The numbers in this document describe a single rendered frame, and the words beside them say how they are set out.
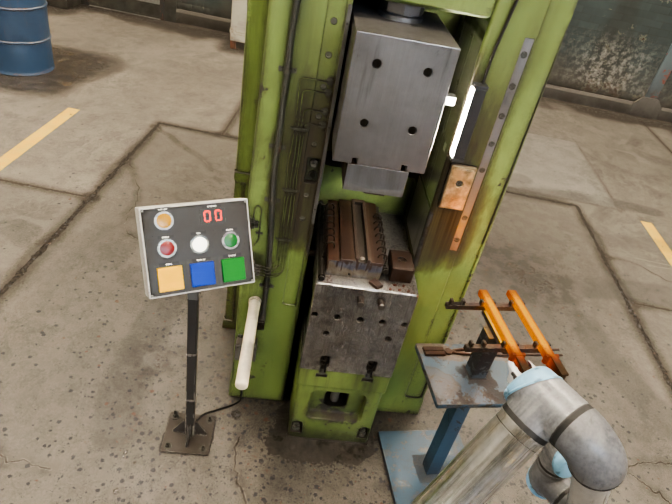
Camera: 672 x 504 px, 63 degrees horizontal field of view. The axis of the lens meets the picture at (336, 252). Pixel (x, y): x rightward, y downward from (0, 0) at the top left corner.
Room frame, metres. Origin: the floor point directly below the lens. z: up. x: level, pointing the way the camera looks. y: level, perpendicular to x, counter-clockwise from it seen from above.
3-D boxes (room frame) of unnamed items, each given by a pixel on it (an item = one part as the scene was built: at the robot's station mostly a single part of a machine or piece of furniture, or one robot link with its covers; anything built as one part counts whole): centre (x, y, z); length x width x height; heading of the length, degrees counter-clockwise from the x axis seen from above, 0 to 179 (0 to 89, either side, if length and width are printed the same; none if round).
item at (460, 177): (1.77, -0.37, 1.27); 0.09 x 0.02 x 0.17; 98
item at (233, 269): (1.39, 0.31, 1.01); 0.07 x 0.05 x 0.07; 123
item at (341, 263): (1.81, -0.05, 0.96); 0.42 x 0.20 x 0.09; 8
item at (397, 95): (1.82, -0.09, 1.56); 0.42 x 0.39 x 0.40; 8
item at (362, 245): (1.81, -0.07, 0.99); 0.42 x 0.05 x 0.01; 8
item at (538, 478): (1.02, -0.75, 0.78); 0.12 x 0.09 x 0.12; 39
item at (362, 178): (1.81, -0.05, 1.32); 0.42 x 0.20 x 0.10; 8
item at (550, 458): (1.04, -0.74, 0.90); 0.12 x 0.09 x 0.10; 15
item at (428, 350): (1.65, -0.70, 0.66); 0.60 x 0.04 x 0.01; 106
